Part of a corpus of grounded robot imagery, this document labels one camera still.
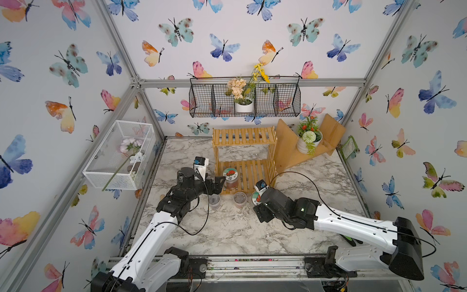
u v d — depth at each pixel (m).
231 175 0.91
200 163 0.67
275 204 0.56
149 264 0.44
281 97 0.99
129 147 0.74
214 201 0.87
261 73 0.83
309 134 0.91
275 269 0.74
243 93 0.86
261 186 0.66
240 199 0.87
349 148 1.11
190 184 0.60
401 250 0.39
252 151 1.14
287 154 0.99
